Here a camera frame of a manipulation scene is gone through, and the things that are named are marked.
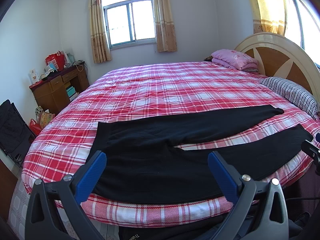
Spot red gift bag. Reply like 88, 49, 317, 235
45, 51, 66, 71

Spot beige floral curtain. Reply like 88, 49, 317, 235
152, 0, 178, 53
89, 0, 112, 64

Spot bright side window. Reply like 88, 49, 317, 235
285, 0, 320, 64

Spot sliding window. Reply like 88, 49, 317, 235
102, 0, 157, 50

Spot brown wooden desk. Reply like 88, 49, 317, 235
29, 60, 90, 115

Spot teal boxes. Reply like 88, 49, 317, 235
65, 86, 80, 102

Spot patterned paper bag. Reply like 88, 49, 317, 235
35, 106, 55, 128

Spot white printed box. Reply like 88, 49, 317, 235
29, 69, 41, 83

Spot black pants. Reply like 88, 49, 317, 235
93, 105, 314, 205

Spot pink folded blanket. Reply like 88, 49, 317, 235
211, 49, 258, 72

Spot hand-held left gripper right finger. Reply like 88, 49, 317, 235
208, 151, 289, 240

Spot bed with red plaid sheet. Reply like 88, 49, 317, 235
21, 61, 320, 228

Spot black folding chair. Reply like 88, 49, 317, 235
0, 99, 37, 167

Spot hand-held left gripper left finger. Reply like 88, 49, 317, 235
25, 150, 107, 240

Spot yellow curtain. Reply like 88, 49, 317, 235
244, 0, 288, 37

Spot red plastic bag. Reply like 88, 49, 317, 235
29, 119, 43, 137

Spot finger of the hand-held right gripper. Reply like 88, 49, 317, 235
301, 139, 320, 176

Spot cream and wood headboard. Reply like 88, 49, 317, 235
234, 32, 320, 98

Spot striped pillow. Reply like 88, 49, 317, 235
259, 76, 318, 119

